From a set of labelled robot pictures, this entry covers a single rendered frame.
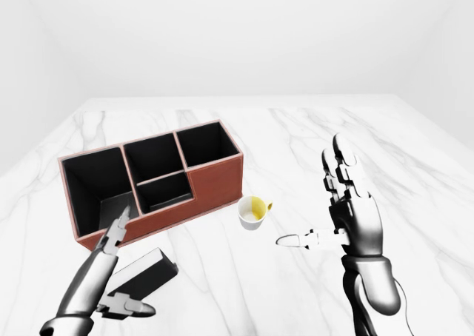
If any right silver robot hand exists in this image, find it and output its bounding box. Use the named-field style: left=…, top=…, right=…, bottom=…
left=275, top=132, right=384, bottom=258

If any black book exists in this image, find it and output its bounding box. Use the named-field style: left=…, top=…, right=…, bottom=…
left=104, top=246, right=179, bottom=301

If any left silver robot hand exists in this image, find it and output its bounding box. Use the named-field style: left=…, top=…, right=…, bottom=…
left=56, top=204, right=157, bottom=320

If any white and yellow mug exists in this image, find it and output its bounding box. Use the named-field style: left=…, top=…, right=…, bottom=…
left=237, top=195, right=275, bottom=232

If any red-brown desk caddy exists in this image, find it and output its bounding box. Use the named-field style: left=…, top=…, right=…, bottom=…
left=57, top=118, right=244, bottom=252

